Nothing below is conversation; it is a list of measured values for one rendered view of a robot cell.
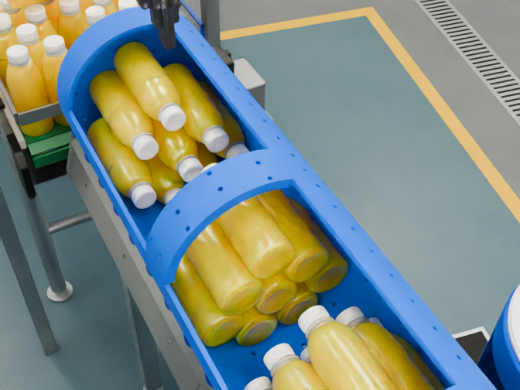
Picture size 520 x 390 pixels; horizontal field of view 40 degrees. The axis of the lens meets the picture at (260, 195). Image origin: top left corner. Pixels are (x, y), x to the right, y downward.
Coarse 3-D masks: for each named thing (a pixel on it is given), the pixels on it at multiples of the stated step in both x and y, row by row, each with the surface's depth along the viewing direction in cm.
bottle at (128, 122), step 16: (96, 80) 125; (112, 80) 124; (96, 96) 124; (112, 96) 121; (128, 96) 121; (112, 112) 120; (128, 112) 118; (112, 128) 119; (128, 128) 117; (144, 128) 117; (128, 144) 118
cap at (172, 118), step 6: (168, 108) 114; (174, 108) 114; (180, 108) 115; (162, 114) 114; (168, 114) 114; (174, 114) 114; (180, 114) 114; (162, 120) 114; (168, 120) 114; (174, 120) 115; (180, 120) 115; (168, 126) 115; (174, 126) 116; (180, 126) 116
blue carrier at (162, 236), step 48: (96, 48) 116; (192, 48) 116; (240, 96) 109; (288, 144) 105; (192, 192) 95; (240, 192) 93; (288, 192) 118; (144, 240) 103; (192, 240) 94; (336, 240) 90; (336, 288) 110; (384, 288) 84; (192, 336) 92; (288, 336) 110; (432, 336) 81; (240, 384) 101; (480, 384) 78
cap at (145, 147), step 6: (144, 138) 116; (150, 138) 117; (138, 144) 116; (144, 144) 116; (150, 144) 116; (156, 144) 117; (138, 150) 116; (144, 150) 116; (150, 150) 117; (156, 150) 118; (138, 156) 117; (144, 156) 117; (150, 156) 118
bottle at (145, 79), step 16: (128, 48) 123; (144, 48) 123; (128, 64) 120; (144, 64) 119; (128, 80) 120; (144, 80) 117; (160, 80) 117; (144, 96) 116; (160, 96) 115; (176, 96) 116; (144, 112) 118; (160, 112) 115
